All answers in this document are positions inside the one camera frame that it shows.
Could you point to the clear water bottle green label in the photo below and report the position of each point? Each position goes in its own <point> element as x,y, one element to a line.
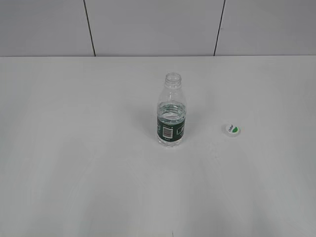
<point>171,111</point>

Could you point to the white green bottle cap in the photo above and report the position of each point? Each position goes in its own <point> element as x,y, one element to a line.
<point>231,130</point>

